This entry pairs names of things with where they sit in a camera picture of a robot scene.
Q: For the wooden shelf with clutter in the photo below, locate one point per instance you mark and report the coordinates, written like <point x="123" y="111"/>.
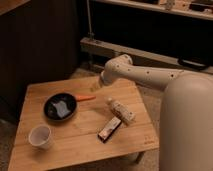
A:
<point x="200" y="9"/>

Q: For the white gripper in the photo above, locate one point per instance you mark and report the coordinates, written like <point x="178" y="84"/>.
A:
<point x="105" y="78"/>

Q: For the low wooden table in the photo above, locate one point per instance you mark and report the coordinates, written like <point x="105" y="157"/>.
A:
<point x="75" y="140"/>

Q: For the long wooden beam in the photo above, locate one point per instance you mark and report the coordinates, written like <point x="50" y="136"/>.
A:
<point x="101" y="48"/>

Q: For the black frying pan orange handle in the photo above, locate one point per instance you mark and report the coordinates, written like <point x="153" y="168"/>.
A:
<point x="62" y="106"/>

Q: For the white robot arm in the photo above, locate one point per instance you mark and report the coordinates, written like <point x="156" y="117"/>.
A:
<point x="186" y="116"/>

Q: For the dark rectangular snack box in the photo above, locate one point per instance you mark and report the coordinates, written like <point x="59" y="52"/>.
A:
<point x="109" y="129"/>

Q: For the metal vertical pole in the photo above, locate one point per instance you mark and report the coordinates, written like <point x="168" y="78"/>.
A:
<point x="90" y="32"/>

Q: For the white paper cup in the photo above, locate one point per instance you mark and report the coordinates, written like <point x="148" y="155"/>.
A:
<point x="40" y="137"/>

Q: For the black handle on beam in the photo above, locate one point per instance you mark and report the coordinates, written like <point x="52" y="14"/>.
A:
<point x="198" y="67"/>

